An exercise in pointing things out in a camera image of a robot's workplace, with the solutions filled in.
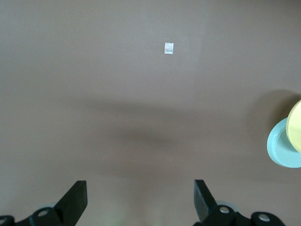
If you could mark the light green round plate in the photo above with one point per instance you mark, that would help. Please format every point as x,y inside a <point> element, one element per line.
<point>282,150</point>

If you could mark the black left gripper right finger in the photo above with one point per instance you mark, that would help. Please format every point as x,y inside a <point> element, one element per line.
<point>204,202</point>

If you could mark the small clear tape piece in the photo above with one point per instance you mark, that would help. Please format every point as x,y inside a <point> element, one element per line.
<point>169,48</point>

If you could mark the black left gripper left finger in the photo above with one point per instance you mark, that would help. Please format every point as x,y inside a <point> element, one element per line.
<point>70,202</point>

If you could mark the yellow round plate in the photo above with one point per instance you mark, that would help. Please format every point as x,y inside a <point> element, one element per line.
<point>295,127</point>

